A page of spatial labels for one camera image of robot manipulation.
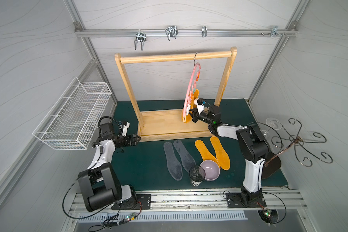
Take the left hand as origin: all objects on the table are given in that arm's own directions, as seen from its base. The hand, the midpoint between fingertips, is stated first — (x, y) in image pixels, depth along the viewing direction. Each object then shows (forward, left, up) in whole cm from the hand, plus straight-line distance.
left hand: (133, 138), depth 87 cm
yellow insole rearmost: (+22, -38, +17) cm, 47 cm away
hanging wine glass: (-3, -73, +22) cm, 76 cm away
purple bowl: (-14, -48, -10) cm, 51 cm away
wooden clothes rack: (+19, -21, -11) cm, 30 cm away
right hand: (+18, -33, +9) cm, 38 cm away
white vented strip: (-37, -23, -11) cm, 45 cm away
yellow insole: (-4, -45, -10) cm, 46 cm away
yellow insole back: (+13, -34, +4) cm, 37 cm away
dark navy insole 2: (-13, -25, -10) cm, 30 cm away
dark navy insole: (-9, -34, -10) cm, 36 cm away
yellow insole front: (-7, -55, -10) cm, 57 cm away
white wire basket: (-5, +25, +21) cm, 33 cm away
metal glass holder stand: (-10, -83, -7) cm, 84 cm away
